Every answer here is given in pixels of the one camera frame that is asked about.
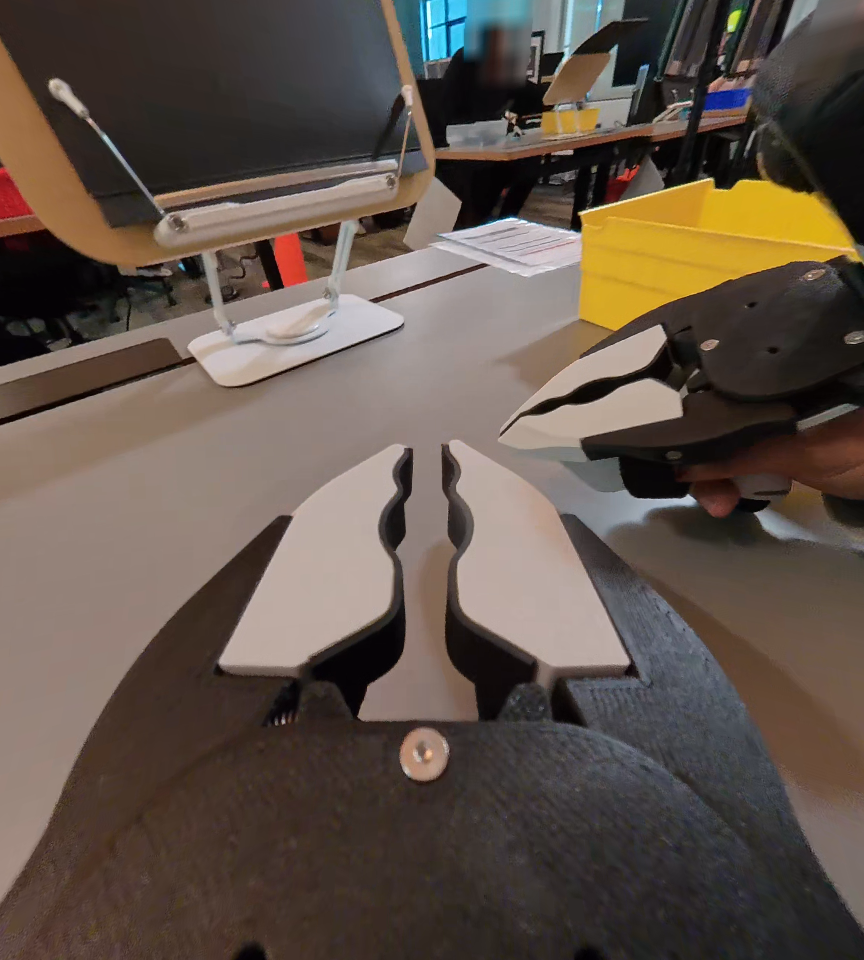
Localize orange traffic cone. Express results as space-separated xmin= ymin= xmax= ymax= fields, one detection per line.
xmin=273 ymin=232 xmax=310 ymax=290

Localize cardboard board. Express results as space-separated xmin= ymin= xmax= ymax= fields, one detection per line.
xmin=543 ymin=51 xmax=613 ymax=106

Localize wooden background desk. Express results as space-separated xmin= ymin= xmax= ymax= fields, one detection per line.
xmin=435 ymin=105 xmax=755 ymax=162

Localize yellow plastic bin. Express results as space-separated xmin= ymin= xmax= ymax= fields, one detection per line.
xmin=578 ymin=178 xmax=860 ymax=331

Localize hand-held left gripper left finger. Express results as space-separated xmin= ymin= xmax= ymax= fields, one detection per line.
xmin=218 ymin=442 xmax=415 ymax=715

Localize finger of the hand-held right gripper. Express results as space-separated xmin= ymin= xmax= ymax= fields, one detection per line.
xmin=533 ymin=324 xmax=676 ymax=421
xmin=498 ymin=377 xmax=685 ymax=462

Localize black board with wooden frame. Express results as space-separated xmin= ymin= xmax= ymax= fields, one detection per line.
xmin=0 ymin=0 xmax=436 ymax=267

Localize person's right hand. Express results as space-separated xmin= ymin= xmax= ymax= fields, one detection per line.
xmin=678 ymin=377 xmax=864 ymax=517

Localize white paper tag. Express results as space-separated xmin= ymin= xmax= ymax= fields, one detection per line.
xmin=404 ymin=176 xmax=463 ymax=250

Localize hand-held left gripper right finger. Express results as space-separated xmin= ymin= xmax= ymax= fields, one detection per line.
xmin=441 ymin=439 xmax=632 ymax=721

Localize small yellow bin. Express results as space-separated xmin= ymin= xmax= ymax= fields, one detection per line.
xmin=540 ymin=105 xmax=601 ymax=140

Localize printed paper sheets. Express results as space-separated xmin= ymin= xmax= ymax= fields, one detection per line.
xmin=432 ymin=217 xmax=583 ymax=279

